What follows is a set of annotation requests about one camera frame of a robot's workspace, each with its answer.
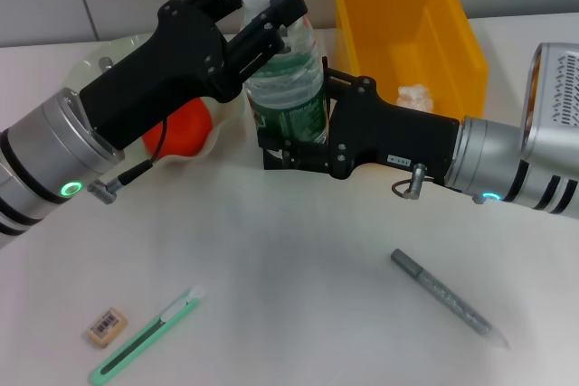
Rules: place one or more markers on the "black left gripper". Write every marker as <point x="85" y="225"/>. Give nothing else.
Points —
<point x="158" y="78"/>

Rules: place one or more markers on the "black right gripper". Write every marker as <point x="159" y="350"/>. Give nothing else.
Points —
<point x="398" y="137"/>

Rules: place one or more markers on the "clear green-label water bottle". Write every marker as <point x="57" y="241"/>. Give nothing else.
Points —
<point x="289" y="92"/>

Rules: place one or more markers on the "white paper ball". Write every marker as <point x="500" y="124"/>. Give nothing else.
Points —
<point x="414" y="96"/>

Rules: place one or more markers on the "red-orange toy orange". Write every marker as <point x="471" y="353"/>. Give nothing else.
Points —
<point x="185" y="130"/>

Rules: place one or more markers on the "mint green utility knife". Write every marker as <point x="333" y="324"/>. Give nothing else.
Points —
<point x="149" y="332"/>

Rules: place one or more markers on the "beige eraser with barcode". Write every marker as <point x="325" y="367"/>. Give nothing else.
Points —
<point x="107" y="327"/>

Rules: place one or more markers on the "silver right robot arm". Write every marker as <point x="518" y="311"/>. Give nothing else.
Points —
<point x="488" y="160"/>

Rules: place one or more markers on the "green wavy glass fruit plate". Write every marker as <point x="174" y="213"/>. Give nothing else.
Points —
<point x="104" y="53"/>

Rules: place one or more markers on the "silver grey pen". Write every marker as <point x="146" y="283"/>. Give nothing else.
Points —
<point x="443" y="295"/>

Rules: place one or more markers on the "yellow plastic bin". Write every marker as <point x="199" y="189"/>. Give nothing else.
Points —
<point x="407" y="20"/>

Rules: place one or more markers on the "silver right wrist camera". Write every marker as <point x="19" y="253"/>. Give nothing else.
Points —
<point x="552" y="101"/>

